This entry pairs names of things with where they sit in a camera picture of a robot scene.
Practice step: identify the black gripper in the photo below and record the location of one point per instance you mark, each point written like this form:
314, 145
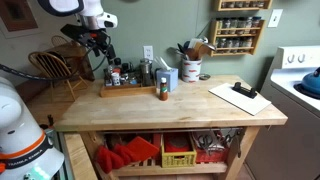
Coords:
96, 39

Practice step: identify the dark metal pepper grinder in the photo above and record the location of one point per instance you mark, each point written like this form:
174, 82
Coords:
145, 67

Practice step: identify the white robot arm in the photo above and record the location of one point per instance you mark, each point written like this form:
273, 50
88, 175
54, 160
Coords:
26, 152

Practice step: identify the white spice jar red cap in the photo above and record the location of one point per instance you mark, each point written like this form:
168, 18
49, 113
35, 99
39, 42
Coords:
116, 76

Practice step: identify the wooden spice tray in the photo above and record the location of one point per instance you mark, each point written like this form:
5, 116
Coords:
126, 90

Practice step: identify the hot sauce bottle white cap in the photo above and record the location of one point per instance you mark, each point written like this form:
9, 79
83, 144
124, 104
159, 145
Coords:
163, 89

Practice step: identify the upper wooden spice rack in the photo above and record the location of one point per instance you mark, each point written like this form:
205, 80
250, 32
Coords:
242, 5

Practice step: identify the wooden spice rack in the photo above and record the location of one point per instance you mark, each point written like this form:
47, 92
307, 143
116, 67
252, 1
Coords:
242, 5
236, 35

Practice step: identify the lower wooden spice rack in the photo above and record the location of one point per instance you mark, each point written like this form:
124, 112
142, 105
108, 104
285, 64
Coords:
236, 35

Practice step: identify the wooden dining table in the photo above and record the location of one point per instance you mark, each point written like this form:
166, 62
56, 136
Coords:
77, 55

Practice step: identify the wooden windsor chair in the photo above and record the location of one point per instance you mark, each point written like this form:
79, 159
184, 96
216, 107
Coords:
58, 69

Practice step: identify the blue tissue box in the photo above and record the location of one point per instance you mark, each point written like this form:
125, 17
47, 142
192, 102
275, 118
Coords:
170, 75

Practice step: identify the white utensil crock red pattern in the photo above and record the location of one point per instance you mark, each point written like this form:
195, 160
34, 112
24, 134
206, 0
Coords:
191, 70

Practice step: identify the small metal lid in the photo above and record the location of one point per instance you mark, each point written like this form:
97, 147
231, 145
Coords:
204, 76

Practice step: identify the red pot holder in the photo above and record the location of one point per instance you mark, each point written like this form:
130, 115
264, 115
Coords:
142, 148

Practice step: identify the red oven mitt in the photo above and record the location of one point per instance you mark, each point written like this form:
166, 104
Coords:
116, 158

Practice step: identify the yellow plastic crate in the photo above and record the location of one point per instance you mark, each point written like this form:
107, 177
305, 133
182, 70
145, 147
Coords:
177, 150

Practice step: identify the wooden kitchen island table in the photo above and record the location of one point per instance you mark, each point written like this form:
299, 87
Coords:
190, 106

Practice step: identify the white cutting board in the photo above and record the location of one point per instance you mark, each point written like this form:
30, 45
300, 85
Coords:
247, 104

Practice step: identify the scissors in crate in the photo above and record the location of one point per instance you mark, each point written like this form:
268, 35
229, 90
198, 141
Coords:
205, 142

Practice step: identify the black knife sharpener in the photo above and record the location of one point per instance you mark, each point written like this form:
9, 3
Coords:
251, 93

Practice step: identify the red plastic crate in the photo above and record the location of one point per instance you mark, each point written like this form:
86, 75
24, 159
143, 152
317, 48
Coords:
217, 154

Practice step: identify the blue kettle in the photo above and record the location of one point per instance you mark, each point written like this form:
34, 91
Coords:
310, 85

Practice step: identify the white stove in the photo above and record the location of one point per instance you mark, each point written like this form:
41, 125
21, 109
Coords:
290, 151

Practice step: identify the white wall outlet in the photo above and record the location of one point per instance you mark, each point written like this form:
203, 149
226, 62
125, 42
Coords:
148, 52

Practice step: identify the framed wall picture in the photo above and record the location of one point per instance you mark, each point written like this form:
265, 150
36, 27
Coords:
17, 19

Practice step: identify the white light switch plate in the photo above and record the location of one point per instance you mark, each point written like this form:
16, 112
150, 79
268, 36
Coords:
275, 18

